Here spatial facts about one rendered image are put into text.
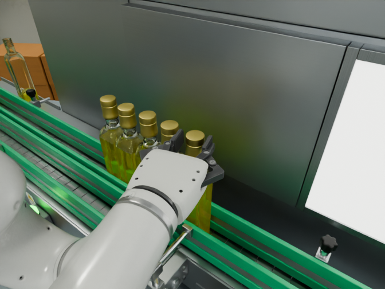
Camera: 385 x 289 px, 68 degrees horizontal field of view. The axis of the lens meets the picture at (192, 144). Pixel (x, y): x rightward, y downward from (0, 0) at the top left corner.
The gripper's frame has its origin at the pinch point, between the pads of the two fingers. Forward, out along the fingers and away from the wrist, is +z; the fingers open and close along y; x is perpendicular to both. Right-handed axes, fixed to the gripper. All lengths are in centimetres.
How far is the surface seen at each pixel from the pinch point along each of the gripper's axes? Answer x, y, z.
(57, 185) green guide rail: -18.5, -33.3, -3.5
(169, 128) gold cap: 1.1, -5.0, 1.6
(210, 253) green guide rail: -23.7, 5.5, -4.2
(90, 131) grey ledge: -27, -50, 28
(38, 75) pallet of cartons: -79, -214, 148
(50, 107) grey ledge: -27, -75, 36
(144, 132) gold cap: -2.1, -11.3, 2.9
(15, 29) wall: -73, -344, 244
